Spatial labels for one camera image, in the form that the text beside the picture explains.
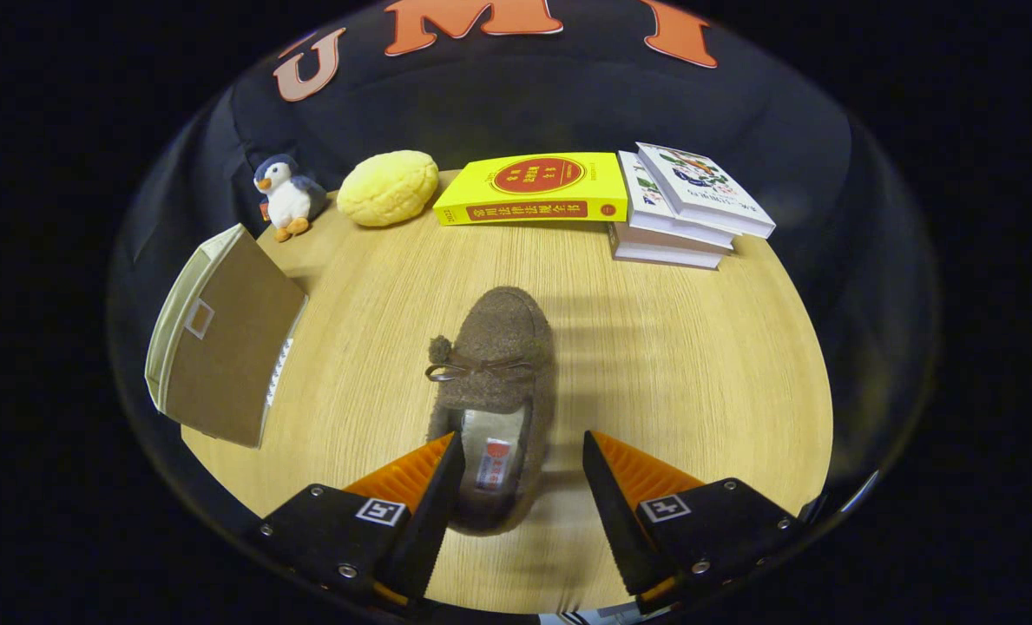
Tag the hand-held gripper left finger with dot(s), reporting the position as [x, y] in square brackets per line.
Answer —
[433, 512]

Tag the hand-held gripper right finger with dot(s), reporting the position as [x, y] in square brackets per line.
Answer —
[615, 512]

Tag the brown fuzzy shoe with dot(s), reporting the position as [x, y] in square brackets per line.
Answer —
[502, 330]

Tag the brown fabric storage box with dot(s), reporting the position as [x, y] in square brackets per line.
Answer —
[229, 347]

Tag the brown cover book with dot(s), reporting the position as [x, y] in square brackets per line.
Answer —
[663, 252]

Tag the white floral cover book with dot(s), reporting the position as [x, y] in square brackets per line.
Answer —
[706, 191]
[646, 204]

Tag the yellow bun plush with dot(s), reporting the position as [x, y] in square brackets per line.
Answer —
[385, 189]

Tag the yellow book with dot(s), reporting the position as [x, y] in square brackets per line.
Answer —
[533, 187]

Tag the penguin plush toy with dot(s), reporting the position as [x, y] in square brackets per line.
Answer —
[288, 200]

